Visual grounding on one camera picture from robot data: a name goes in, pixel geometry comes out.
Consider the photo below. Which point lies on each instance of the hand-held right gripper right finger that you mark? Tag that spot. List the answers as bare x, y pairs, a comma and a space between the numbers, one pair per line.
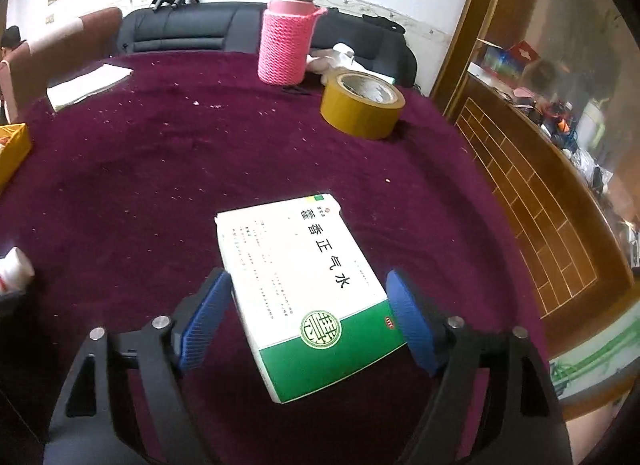
415, 325

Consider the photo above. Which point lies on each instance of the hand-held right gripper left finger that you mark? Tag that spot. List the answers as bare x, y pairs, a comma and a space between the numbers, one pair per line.
205, 325

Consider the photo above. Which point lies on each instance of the white green medicine box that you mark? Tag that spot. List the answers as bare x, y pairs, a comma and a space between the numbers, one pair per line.
300, 285

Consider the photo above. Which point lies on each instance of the white plastic bottle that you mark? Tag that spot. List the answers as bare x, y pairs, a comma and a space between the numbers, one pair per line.
17, 267

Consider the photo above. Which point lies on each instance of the yellow taped cardboard tray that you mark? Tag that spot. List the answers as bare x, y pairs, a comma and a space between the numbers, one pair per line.
12, 155

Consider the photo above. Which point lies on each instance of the white green patterned cloth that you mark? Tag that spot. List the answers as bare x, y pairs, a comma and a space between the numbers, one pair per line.
595, 355

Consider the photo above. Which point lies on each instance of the yellow tape roll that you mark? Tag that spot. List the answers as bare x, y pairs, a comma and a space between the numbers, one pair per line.
357, 115

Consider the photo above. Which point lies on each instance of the pile of assorted clutter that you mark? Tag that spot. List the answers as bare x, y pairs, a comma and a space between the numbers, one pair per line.
560, 120

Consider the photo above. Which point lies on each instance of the white paper notebook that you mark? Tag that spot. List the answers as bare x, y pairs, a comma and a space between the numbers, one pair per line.
85, 85

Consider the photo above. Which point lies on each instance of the pink knit-covered thermos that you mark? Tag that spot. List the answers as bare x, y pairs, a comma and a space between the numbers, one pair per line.
282, 45

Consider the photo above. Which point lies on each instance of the black leather sofa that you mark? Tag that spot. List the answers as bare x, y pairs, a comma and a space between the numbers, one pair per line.
200, 27

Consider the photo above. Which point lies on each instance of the brown upholstered chair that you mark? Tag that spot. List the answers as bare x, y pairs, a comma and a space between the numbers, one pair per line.
65, 45

